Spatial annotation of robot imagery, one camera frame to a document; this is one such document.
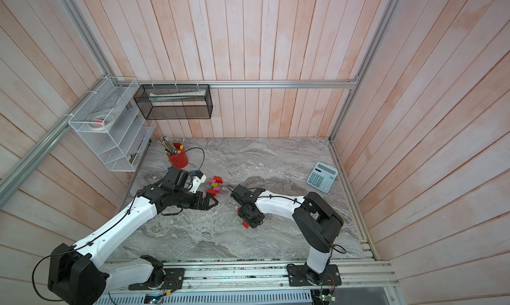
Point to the tape roll on shelf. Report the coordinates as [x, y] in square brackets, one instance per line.
[100, 122]

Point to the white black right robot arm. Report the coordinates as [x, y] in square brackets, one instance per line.
[318, 222]

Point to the light blue calculator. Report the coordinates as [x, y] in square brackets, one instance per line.
[322, 177]

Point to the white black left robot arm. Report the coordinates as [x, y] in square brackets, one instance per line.
[78, 273]

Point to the red pen cup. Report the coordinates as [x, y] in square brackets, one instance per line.
[178, 161]

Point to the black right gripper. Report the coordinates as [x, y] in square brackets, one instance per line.
[252, 223]

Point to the pens in cup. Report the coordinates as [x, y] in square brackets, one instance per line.
[170, 147]

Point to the black mesh wall basket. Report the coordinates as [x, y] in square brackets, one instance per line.
[174, 101]

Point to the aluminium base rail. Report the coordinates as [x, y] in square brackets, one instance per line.
[364, 281]

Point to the red lego brick base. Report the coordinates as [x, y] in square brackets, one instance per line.
[212, 192]

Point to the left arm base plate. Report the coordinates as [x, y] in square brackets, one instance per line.
[167, 279]

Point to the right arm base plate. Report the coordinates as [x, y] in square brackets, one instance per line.
[302, 275]

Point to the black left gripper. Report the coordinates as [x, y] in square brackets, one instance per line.
[198, 201]

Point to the red curved lego brick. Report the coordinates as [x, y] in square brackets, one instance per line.
[218, 180]

